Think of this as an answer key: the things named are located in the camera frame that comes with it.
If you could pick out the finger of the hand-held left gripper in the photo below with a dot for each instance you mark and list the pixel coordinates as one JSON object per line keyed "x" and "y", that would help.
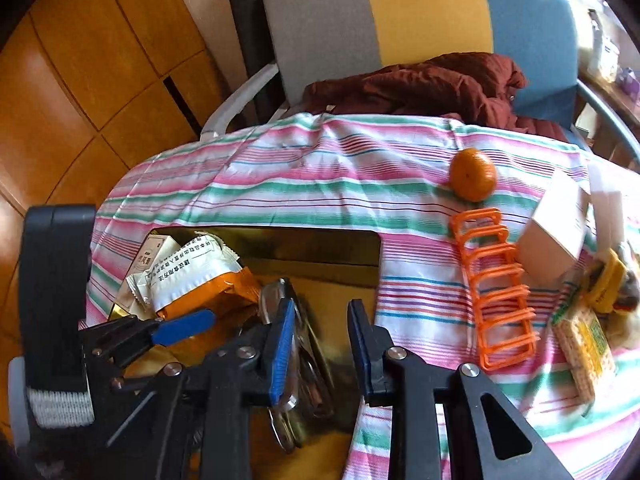
{"x": 150, "y": 400}
{"x": 185, "y": 325}

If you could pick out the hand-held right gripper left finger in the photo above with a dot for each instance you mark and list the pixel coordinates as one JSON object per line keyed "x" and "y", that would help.
{"x": 285, "y": 350}

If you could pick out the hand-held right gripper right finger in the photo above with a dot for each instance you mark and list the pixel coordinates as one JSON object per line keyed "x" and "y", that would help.
{"x": 357, "y": 350}

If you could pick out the clear packaged metal tool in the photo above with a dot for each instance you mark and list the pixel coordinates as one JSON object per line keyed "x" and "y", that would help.
{"x": 305, "y": 340}

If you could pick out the orange foil packet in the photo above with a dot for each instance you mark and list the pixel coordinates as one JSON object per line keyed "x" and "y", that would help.
{"x": 215, "y": 295}

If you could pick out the white printed packet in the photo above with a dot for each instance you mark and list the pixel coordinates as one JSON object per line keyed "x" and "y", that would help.
{"x": 190, "y": 275}

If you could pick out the small white sachet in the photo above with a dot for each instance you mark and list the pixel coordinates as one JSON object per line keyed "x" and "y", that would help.
{"x": 140, "y": 292}

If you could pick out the small beige printed box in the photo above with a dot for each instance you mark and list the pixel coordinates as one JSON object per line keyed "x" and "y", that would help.
{"x": 155, "y": 252}

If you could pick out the brown gold-lined tin container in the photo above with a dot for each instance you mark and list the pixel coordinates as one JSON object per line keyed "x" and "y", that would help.
{"x": 320, "y": 260}

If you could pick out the beige printed carton box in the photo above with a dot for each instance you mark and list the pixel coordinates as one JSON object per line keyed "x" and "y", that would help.
{"x": 552, "y": 230}

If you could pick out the white sponge block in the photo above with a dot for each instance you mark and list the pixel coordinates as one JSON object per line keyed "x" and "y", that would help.
{"x": 607, "y": 210}

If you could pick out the orange plastic rack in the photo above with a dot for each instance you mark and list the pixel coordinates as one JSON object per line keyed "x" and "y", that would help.
{"x": 505, "y": 322}

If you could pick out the striped tablecloth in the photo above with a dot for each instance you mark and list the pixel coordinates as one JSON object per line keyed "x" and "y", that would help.
{"x": 325, "y": 175}

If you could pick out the wooden cabinet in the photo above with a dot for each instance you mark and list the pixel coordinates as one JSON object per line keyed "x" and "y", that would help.
{"x": 75, "y": 85}

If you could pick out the tangerine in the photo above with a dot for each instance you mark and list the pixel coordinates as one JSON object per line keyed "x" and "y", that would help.
{"x": 472, "y": 175}

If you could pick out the yellow plastic object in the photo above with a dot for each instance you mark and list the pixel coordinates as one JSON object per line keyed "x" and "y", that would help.
{"x": 602, "y": 280}

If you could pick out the maroon padded jacket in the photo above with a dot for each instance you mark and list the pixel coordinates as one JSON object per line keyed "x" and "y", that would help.
{"x": 425, "y": 85}

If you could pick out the grey yellow blue armchair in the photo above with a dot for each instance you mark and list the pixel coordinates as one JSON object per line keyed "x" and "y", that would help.
{"x": 425, "y": 15}

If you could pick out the wooden side desk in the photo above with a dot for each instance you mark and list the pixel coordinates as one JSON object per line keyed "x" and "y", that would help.
{"x": 617, "y": 97}

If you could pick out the purple box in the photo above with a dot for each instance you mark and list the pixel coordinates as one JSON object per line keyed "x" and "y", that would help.
{"x": 629, "y": 77}

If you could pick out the white carton box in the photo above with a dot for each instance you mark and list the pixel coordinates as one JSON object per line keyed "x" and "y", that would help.
{"x": 602, "y": 45}

